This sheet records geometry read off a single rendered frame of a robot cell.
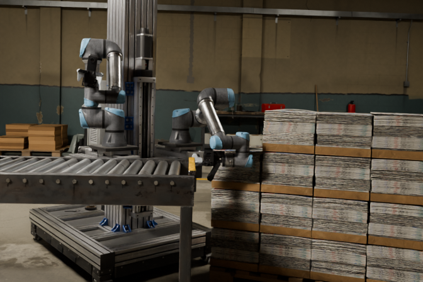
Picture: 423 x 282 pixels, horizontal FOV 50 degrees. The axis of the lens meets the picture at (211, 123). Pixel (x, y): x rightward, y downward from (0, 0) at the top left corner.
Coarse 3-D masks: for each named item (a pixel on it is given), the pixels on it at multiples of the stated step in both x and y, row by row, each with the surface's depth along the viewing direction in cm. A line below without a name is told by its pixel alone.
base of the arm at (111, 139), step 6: (108, 132) 270; (114, 132) 270; (120, 132) 272; (108, 138) 269; (114, 138) 269; (120, 138) 271; (102, 144) 272; (108, 144) 269; (114, 144) 268; (120, 144) 270; (126, 144) 275
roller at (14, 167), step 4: (28, 160) 218; (32, 160) 221; (36, 160) 224; (16, 164) 203; (20, 164) 205; (24, 164) 208; (28, 164) 213; (8, 168) 193; (12, 168) 195; (16, 168) 199; (20, 168) 202
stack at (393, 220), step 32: (256, 160) 253; (288, 160) 248; (320, 160) 243; (352, 160) 238; (384, 160) 234; (224, 192) 259; (256, 192) 255; (384, 192) 234; (416, 192) 230; (288, 224) 249; (320, 224) 244; (352, 224) 239; (384, 224) 235; (416, 224) 230; (224, 256) 261; (256, 256) 255; (288, 256) 250; (320, 256) 245; (352, 256) 240; (384, 256) 235; (416, 256) 230
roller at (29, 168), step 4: (44, 160) 220; (48, 160) 224; (32, 164) 205; (36, 164) 207; (40, 164) 211; (44, 164) 216; (24, 168) 194; (28, 168) 197; (32, 168) 200; (36, 168) 204
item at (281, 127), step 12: (276, 120) 250; (288, 120) 250; (300, 120) 246; (312, 120) 244; (264, 132) 253; (276, 132) 251; (288, 132) 249; (300, 132) 247; (312, 132) 245; (288, 144) 249; (300, 144) 247; (312, 144) 245
